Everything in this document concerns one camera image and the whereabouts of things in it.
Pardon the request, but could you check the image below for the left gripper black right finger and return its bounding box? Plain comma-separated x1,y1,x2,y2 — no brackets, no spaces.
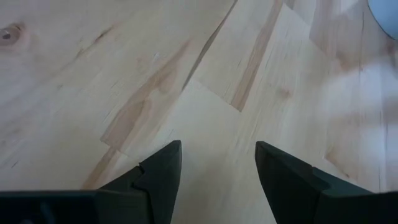
254,141,398,224

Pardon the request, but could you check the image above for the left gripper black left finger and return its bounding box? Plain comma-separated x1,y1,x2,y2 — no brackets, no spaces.
0,139,183,224

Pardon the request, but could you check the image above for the pale blue rounded object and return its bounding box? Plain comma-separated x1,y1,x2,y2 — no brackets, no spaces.
366,0,398,40

